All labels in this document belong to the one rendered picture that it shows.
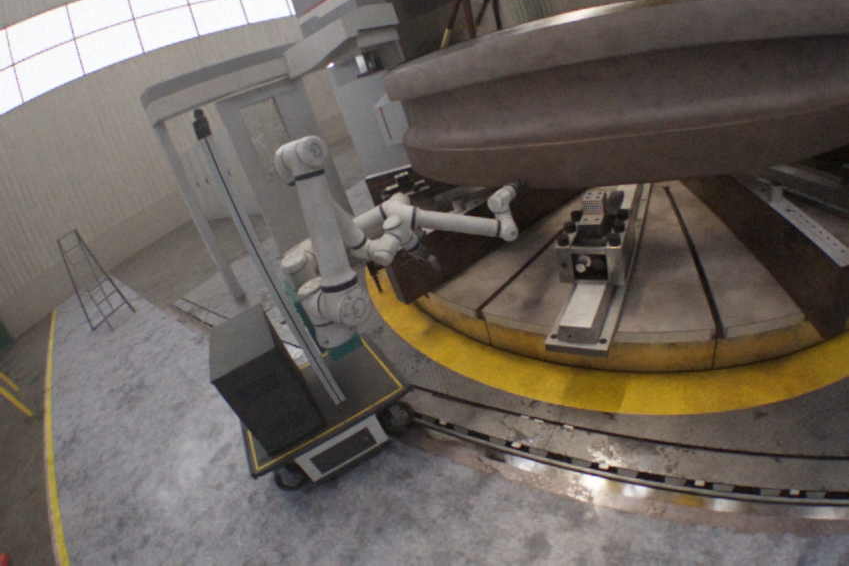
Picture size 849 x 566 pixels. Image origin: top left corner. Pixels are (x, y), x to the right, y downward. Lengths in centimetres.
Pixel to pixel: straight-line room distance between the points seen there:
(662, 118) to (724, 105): 37
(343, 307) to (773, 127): 224
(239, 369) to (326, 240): 70
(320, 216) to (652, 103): 171
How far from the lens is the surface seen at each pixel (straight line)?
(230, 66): 521
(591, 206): 214
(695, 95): 229
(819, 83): 284
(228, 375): 183
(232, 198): 170
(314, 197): 148
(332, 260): 153
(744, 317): 215
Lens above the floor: 165
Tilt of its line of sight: 23 degrees down
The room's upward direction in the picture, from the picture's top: 19 degrees counter-clockwise
